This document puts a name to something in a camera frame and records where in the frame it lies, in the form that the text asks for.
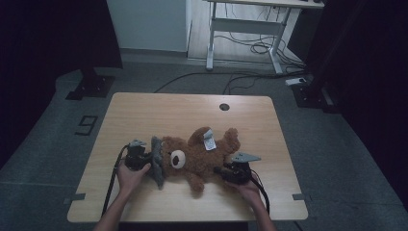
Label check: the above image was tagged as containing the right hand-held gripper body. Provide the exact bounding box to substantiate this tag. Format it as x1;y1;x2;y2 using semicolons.
223;151;262;186

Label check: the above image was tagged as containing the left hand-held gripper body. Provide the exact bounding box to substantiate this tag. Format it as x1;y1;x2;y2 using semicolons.
124;139;152;171

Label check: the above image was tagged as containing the grey cloth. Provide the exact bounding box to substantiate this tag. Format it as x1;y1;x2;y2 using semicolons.
149;136;166;191

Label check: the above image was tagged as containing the brown teddy bear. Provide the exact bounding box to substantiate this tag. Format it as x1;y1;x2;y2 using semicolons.
160;126;242;194

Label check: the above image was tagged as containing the person's right hand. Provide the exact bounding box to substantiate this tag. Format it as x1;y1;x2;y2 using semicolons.
225;174;263;207

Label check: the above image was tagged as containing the person's left hand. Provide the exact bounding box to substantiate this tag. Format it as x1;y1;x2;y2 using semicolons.
115;158;152;201

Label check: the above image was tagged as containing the grey tape piece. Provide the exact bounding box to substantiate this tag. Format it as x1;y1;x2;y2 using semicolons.
63;192;87;205
292;192;312;202

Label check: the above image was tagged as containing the black stand base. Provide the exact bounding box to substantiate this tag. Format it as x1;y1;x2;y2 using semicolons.
65;66;115;101
292;81;341;115

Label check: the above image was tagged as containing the white power strip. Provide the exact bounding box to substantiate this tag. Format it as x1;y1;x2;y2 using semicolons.
285;77;308;87

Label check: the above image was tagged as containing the dark curtain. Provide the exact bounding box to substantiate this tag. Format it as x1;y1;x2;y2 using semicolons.
304;0;408;206
0;0;124;169

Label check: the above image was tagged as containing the white metal desk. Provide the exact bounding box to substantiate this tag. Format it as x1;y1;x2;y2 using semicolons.
203;0;325;75

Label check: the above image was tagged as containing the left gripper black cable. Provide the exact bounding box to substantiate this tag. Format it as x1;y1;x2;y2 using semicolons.
101;144;129;218

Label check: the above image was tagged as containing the long black floor cable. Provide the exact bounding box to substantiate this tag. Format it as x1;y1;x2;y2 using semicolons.
153;70;290;94

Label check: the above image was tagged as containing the tangle of black cables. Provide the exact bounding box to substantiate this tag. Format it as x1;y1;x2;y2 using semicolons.
215;6;306;71

